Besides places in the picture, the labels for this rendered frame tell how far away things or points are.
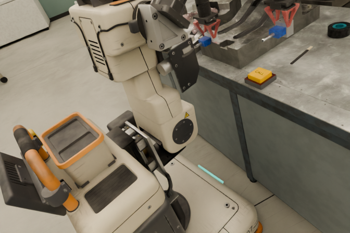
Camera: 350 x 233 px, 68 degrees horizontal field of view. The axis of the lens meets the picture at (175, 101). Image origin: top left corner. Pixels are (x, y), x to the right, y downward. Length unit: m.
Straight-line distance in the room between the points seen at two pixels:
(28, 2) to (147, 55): 6.56
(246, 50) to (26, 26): 6.69
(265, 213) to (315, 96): 0.83
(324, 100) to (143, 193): 0.60
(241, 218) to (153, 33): 0.89
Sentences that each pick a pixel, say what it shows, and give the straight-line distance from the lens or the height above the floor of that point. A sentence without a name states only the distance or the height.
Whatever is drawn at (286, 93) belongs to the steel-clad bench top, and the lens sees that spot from 0.94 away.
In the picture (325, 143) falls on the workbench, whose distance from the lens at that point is 0.99.
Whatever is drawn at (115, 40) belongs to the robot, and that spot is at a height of 1.16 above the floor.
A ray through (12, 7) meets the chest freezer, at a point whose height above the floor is 0.74.
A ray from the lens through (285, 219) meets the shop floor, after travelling 1.56.
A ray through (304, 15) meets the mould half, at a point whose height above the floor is 0.85.
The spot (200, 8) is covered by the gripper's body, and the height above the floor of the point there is 1.04.
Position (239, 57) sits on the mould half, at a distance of 1.08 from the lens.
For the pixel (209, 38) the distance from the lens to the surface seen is 1.18.
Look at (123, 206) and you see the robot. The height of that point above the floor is 0.80.
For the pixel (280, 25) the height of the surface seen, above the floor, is 0.95.
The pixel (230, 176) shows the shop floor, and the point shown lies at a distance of 1.73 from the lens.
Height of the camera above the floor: 1.37
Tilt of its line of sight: 34 degrees down
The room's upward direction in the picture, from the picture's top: 20 degrees counter-clockwise
